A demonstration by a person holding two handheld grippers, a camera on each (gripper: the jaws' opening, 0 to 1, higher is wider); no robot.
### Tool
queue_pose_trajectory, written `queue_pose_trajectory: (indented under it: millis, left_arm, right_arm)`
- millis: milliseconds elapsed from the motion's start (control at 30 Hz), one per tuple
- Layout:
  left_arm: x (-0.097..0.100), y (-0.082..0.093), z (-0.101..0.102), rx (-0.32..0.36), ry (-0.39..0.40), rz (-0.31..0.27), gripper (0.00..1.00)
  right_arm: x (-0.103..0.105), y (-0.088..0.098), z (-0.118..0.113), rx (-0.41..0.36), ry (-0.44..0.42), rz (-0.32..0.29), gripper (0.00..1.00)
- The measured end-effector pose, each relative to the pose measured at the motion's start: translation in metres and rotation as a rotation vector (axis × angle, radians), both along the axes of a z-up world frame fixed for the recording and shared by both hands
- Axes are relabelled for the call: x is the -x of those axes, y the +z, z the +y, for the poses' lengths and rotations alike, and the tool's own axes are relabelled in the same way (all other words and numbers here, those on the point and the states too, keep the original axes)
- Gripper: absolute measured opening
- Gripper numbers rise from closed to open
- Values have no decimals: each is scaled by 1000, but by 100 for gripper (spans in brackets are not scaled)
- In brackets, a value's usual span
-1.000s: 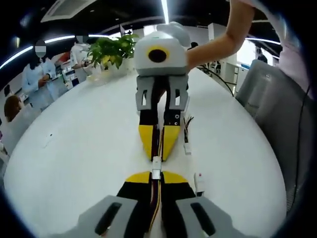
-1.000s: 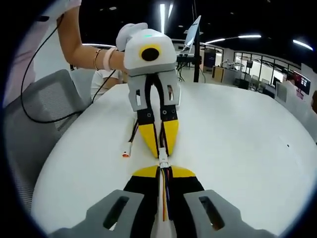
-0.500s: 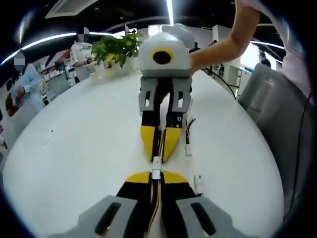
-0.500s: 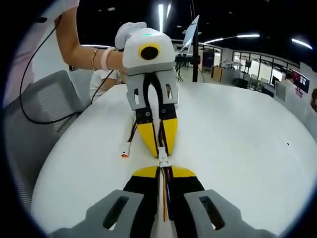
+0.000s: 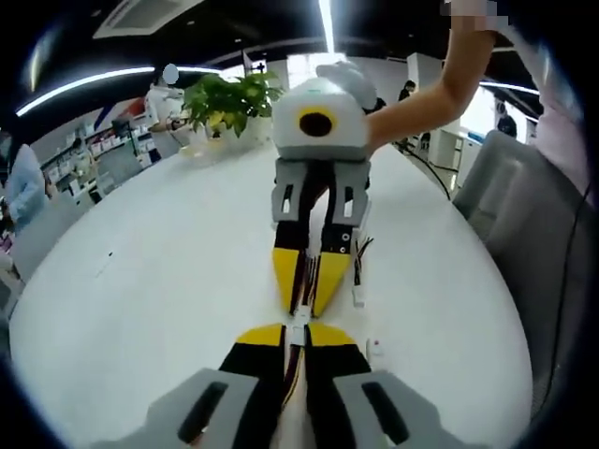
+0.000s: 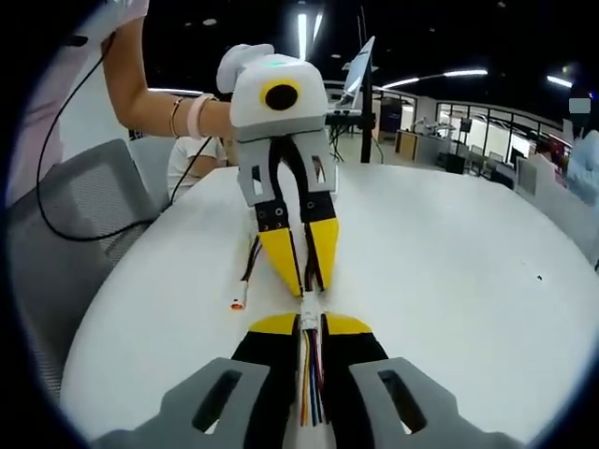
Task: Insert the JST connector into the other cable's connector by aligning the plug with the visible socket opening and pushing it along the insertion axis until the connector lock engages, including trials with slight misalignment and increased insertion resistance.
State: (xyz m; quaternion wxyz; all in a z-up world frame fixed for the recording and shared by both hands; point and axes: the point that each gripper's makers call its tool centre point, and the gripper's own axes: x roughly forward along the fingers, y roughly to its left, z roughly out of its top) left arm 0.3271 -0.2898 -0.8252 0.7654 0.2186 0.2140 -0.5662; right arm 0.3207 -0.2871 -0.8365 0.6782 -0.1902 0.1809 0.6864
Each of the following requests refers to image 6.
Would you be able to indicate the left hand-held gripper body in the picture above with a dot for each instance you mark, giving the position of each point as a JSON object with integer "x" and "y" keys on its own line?
{"x": 306, "y": 107}

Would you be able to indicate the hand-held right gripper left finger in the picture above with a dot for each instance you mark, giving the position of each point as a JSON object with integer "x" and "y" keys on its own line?
{"x": 262, "y": 374}

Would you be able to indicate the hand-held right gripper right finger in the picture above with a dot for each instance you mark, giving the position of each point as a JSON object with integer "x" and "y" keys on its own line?
{"x": 360, "y": 369}

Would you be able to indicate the person's left hand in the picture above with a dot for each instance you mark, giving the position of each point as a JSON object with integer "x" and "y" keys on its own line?
{"x": 234, "y": 65}

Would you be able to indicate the tilted laptop screen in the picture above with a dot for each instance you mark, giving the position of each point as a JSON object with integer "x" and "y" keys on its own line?
{"x": 358, "y": 75}

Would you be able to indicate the black stand pole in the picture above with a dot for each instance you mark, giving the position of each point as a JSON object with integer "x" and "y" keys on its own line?
{"x": 367, "y": 121}

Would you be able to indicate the long ceiling light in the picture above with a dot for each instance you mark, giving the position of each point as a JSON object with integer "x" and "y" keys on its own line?
{"x": 464, "y": 73}
{"x": 302, "y": 35}
{"x": 560, "y": 81}

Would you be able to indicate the pink wristband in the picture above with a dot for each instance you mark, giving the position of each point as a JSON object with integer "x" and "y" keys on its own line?
{"x": 195, "y": 117}

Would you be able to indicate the wooden cabinet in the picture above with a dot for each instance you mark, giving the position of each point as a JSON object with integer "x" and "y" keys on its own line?
{"x": 412, "y": 147}

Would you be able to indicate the grey mesh chair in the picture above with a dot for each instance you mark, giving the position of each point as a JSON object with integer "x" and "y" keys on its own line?
{"x": 70, "y": 243}

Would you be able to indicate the grey office chair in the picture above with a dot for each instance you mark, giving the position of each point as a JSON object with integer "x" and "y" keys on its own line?
{"x": 526, "y": 175}

